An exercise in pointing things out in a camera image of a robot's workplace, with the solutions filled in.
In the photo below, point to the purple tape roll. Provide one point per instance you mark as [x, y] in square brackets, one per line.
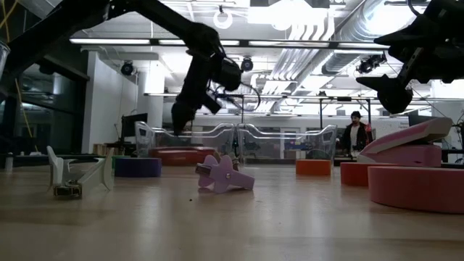
[138, 167]

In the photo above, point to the black ceiling spotlight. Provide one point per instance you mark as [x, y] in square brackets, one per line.
[247, 64]
[127, 68]

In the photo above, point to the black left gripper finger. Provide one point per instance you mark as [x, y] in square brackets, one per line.
[186, 116]
[176, 119]

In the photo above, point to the white staple remover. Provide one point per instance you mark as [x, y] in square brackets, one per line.
[94, 177]

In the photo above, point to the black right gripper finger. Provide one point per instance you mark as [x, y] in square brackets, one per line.
[406, 34]
[393, 94]

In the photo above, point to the pink stapler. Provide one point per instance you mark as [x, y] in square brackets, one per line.
[406, 148]

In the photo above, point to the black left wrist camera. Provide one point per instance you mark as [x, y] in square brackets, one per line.
[229, 75]

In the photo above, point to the orange tape roll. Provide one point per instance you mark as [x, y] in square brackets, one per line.
[313, 167]

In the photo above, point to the black desk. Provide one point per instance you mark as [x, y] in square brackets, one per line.
[29, 159]

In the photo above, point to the silver ventilation duct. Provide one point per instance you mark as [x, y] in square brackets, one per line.
[348, 32]

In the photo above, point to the red tape roll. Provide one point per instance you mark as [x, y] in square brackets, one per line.
[353, 174]

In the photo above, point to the pink tape roll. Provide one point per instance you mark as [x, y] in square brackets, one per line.
[417, 188]

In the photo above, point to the black metal stand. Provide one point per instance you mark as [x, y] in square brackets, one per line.
[344, 98]
[235, 95]

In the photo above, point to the clear plastic bin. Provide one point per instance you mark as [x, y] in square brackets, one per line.
[145, 134]
[326, 137]

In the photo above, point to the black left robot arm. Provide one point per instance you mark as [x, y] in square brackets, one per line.
[163, 14]

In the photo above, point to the black ceiling camera rig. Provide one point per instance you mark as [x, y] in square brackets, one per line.
[368, 65]

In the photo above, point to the white bottle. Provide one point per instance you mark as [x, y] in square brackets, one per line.
[9, 162]

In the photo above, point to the wooden box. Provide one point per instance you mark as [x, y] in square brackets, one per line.
[101, 149]

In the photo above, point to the black computer monitor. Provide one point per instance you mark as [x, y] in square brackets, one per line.
[134, 125]
[417, 119]

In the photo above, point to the purple staple remover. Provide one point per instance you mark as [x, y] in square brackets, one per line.
[224, 175]

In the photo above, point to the ceiling light tube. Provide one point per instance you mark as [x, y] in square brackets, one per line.
[170, 42]
[108, 41]
[362, 45]
[290, 44]

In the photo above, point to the person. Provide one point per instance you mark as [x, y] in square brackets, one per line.
[357, 137]

